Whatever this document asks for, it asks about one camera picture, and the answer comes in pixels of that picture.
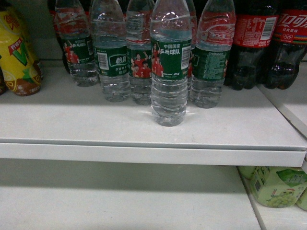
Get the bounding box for water bottle green label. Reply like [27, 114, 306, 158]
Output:
[150, 0, 192, 127]
[190, 0, 236, 108]

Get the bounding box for hidden water bottle behind front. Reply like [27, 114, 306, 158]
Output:
[186, 0, 197, 98]

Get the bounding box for white upper shelf board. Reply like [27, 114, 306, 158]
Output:
[0, 61, 307, 167]

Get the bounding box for middle water bottle red players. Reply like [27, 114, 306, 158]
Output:
[126, 0, 154, 105]

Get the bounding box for water bottle barcode label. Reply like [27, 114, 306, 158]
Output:
[90, 0, 130, 102]

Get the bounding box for leftmost water bottle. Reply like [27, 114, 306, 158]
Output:
[55, 0, 98, 87]

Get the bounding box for green drink carton behind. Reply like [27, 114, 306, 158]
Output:
[238, 166, 256, 179]

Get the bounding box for yellow lemon tea bottle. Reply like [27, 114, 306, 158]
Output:
[0, 7, 41, 96]

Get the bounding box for cola bottle red label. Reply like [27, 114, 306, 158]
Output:
[224, 0, 280, 90]

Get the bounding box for green grape drink carton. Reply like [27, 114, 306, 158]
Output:
[249, 166, 307, 208]

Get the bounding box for cola bottle olympic label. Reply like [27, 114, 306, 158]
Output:
[263, 0, 307, 90]

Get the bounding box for green drink carton right edge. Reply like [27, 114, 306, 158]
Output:
[296, 190, 307, 211]

